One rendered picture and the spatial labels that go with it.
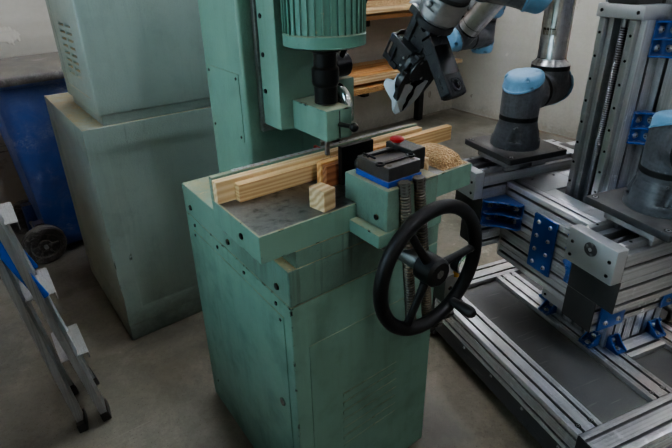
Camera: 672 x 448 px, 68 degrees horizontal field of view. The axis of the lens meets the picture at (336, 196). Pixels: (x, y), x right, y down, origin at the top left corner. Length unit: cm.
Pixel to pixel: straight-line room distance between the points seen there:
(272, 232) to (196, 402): 106
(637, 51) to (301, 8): 85
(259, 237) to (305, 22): 42
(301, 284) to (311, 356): 20
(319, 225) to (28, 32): 248
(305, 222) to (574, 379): 106
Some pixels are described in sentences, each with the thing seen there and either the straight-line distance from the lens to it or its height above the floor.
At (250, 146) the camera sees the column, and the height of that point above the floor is 94.
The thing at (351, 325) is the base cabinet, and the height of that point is 59.
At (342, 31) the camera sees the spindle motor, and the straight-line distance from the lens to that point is 102.
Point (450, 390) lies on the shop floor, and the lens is 189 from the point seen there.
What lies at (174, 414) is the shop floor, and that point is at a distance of 188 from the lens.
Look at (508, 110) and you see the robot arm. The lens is 162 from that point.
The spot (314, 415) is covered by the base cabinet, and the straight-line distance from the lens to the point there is 129.
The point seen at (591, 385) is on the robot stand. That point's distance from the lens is 174.
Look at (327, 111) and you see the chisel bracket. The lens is 107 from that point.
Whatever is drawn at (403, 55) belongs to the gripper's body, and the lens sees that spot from 96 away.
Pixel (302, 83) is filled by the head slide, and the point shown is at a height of 110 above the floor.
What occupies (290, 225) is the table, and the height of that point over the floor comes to 90.
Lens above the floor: 135
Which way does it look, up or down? 25 degrees down
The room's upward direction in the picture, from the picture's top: 1 degrees counter-clockwise
